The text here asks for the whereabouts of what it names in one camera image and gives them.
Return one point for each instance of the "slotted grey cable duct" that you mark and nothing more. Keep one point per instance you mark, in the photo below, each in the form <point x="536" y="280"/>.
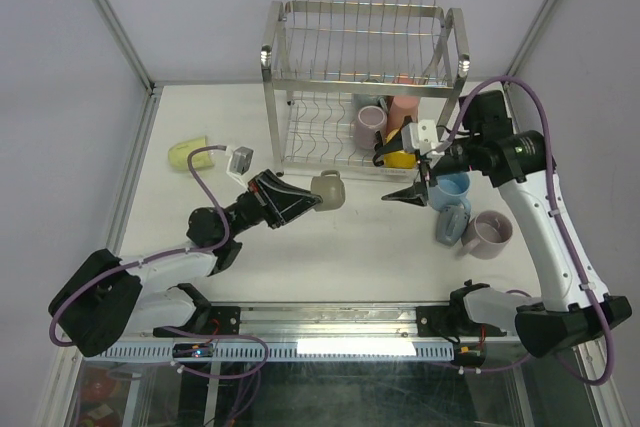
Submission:
<point x="306" y="349"/>

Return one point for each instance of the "yellow enamel mug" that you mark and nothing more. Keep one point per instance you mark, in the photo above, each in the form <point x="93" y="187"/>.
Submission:
<point x="396" y="159"/>

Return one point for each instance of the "small grey-green cup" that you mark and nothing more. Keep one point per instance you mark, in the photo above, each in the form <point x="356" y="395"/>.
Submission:
<point x="330" y="187"/>

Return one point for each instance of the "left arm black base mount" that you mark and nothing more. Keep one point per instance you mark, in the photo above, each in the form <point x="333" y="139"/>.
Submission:
<point x="191" y="314"/>

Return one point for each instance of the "tall pink cup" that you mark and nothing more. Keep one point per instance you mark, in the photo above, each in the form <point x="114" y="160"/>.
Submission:
<point x="400" y="107"/>

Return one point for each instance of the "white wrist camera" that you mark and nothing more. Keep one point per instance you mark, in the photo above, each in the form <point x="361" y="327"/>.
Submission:
<point x="419" y="137"/>
<point x="239" y="162"/>

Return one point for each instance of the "pink mug with handle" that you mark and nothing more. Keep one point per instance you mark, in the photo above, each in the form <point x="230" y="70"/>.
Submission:
<point x="405" y="80"/>

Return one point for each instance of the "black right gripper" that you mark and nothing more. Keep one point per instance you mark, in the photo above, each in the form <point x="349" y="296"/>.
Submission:
<point x="416" y="193"/>

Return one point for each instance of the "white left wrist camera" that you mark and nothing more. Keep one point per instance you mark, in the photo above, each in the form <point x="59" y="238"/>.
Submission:
<point x="239" y="162"/>

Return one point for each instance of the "pale yellow-green mug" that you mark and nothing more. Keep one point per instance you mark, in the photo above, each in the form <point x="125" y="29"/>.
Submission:
<point x="179" y="153"/>

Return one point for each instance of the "lilac mug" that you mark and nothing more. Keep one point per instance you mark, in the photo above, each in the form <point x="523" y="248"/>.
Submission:
<point x="486" y="235"/>
<point x="368" y="122"/>

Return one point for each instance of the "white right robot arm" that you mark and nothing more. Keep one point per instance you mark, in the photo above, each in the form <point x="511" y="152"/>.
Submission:
<point x="575" y="305"/>

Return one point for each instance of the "stainless steel dish rack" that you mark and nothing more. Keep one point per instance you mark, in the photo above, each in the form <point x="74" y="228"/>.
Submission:
<point x="316" y="53"/>

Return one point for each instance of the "light blue ribbed mug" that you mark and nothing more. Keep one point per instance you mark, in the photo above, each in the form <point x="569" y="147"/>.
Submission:
<point x="450" y="190"/>

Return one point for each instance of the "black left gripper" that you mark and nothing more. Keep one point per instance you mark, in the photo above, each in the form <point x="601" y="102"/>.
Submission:
<point x="276" y="201"/>

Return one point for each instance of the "aluminium mounting rail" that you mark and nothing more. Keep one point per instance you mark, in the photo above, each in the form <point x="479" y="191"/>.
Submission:
<point x="288" y="321"/>

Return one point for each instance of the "blue-grey speckled jug mug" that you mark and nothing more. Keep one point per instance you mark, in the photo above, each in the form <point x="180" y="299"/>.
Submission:
<point x="451" y="224"/>

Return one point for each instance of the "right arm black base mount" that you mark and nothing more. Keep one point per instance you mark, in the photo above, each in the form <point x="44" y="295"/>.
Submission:
<point x="450" y="320"/>

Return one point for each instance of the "dark speckled grey mug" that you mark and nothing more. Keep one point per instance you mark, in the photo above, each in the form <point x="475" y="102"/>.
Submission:
<point x="358" y="101"/>

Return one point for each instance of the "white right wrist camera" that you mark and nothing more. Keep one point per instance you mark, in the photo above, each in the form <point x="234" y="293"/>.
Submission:
<point x="419" y="137"/>

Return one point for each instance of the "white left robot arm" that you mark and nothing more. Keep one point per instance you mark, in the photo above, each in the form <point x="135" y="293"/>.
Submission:
<point x="107" y="298"/>

